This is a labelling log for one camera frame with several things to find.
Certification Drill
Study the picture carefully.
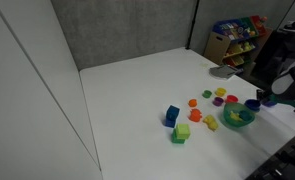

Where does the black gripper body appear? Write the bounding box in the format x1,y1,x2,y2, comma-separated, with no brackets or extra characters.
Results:
256,89,267,102

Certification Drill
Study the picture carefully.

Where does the dark blue cup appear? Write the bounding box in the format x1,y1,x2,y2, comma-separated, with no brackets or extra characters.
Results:
245,99,261,111

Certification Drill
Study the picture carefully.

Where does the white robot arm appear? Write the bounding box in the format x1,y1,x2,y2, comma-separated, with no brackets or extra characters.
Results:
256,62,295,106

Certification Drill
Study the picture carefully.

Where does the large purple cup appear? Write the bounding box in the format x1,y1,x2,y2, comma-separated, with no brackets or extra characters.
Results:
261,99,277,108

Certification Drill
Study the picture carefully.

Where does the red cup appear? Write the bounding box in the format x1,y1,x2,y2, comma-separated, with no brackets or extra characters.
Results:
225,95,238,103

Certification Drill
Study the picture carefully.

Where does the yellow cup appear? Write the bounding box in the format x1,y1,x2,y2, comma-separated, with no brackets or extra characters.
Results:
215,88,226,97

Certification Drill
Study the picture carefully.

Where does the purple small cup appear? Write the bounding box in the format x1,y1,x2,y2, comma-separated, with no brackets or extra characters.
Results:
212,97,224,106

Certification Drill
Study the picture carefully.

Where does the green small cup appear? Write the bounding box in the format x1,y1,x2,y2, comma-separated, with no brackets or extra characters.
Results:
202,90,212,98

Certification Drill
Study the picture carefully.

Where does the small orange cup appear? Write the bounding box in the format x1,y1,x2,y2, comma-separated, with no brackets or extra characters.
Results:
188,99,197,107

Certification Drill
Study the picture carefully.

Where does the blue toy in bowl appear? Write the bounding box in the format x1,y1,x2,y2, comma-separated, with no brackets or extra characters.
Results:
239,111,253,121

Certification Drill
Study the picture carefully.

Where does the green translucent bowl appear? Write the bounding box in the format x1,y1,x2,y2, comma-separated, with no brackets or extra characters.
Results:
223,103,255,127

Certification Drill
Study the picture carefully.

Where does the yellow toy in bowl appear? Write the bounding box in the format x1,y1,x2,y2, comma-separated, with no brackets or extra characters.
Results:
230,111,243,121

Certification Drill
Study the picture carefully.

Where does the grey metal mounting plate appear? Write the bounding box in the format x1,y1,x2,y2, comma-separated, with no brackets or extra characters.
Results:
209,65,243,80

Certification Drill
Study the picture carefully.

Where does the yellow toy duck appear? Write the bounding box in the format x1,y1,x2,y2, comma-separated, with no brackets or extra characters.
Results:
203,115,218,131

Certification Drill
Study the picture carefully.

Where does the toy storage shelf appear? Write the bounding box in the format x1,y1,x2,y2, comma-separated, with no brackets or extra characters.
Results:
204,15,272,67

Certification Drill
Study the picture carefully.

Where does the pale yellow tape patch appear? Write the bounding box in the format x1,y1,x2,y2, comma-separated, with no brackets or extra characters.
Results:
200,63,208,68

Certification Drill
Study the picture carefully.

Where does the orange toy animal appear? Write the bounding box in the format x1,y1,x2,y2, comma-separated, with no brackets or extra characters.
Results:
189,109,202,122

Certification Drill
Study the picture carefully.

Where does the lime green cube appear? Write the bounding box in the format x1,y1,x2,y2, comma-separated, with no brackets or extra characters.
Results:
175,124,190,140

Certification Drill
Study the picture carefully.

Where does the black tripod pole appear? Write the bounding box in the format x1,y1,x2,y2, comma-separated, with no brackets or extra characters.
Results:
185,0,200,50

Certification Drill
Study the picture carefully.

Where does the upper dark blue cube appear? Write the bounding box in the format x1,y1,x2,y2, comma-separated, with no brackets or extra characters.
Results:
166,105,180,121

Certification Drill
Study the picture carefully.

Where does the dark green cube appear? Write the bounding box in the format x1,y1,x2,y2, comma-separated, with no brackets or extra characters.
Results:
171,130,185,144

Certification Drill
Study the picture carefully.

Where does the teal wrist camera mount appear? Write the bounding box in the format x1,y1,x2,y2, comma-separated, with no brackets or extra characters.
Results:
269,94,295,108

